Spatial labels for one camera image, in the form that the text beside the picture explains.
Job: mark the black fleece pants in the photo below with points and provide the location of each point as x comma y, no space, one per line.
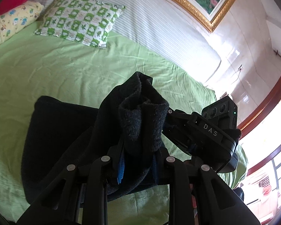
127,127

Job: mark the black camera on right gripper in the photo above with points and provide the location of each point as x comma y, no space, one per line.
223,113

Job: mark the green white patterned pillow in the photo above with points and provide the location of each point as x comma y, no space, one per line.
87,22

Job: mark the yellow cartoon print pillow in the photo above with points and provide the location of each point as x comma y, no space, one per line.
18,18

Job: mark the green bed sheet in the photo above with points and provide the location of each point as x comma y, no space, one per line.
32,66

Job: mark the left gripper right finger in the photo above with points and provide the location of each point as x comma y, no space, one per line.
198,195

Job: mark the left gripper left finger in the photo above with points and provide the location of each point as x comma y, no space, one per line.
75,191

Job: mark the white striped mattress cover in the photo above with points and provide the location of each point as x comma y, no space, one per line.
156,25

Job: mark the red wooden window frame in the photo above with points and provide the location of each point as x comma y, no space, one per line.
261,131

